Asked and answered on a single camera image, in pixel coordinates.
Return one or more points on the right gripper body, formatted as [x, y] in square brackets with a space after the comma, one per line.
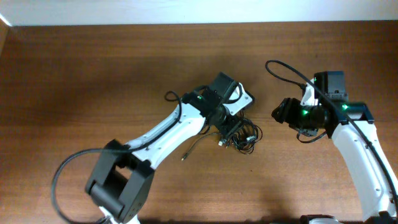
[288, 111]

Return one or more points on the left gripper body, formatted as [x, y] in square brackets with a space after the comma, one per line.
[231, 127]

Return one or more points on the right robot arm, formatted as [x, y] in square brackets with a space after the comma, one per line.
[350, 126]

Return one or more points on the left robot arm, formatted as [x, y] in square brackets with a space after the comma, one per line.
[121, 179]

